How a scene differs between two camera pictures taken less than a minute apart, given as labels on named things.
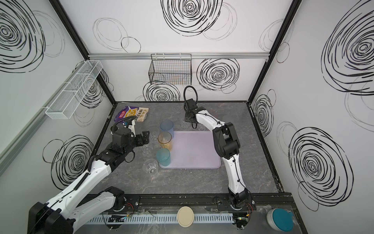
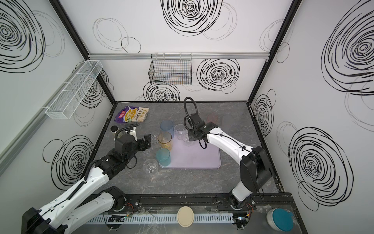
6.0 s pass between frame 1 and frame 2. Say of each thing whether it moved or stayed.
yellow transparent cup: stayed
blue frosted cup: stayed
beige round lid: stayed
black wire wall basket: stayed
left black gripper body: moved
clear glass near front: stayed
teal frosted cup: stayed
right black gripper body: moved
